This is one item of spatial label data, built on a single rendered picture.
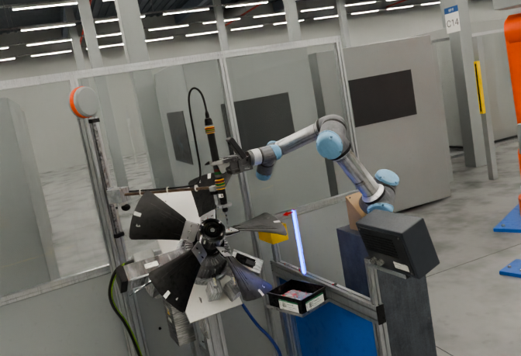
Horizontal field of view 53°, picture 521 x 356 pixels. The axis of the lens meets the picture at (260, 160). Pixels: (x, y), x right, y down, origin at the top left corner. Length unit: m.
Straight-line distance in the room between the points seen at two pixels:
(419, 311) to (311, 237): 0.95
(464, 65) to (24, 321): 7.33
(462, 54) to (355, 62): 2.90
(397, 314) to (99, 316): 1.57
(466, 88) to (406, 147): 2.46
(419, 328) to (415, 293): 0.18
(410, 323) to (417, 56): 4.43
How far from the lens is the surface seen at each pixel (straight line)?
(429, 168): 6.84
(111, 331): 3.11
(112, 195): 2.73
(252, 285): 2.28
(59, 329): 3.06
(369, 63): 6.34
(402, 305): 2.78
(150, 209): 2.37
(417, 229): 1.88
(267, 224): 2.45
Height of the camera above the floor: 1.78
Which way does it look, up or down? 7 degrees down
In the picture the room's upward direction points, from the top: 10 degrees counter-clockwise
